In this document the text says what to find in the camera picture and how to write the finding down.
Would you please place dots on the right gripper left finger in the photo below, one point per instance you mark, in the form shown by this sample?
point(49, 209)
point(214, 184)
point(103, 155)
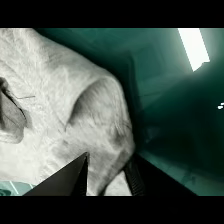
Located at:
point(68, 180)

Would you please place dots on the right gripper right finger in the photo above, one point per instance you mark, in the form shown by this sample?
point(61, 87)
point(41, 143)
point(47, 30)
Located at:
point(150, 183)

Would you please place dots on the white garment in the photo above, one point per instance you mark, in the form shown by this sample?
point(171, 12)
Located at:
point(56, 100)

